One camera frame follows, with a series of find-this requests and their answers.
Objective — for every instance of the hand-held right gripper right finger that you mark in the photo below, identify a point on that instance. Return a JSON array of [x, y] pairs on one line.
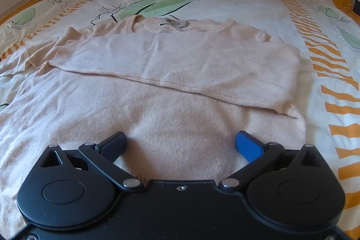
[[249, 147]]

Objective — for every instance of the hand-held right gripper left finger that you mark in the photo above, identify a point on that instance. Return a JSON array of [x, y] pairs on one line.
[[114, 144]]

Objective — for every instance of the cream knit sweater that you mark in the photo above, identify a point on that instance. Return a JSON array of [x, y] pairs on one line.
[[174, 60]]

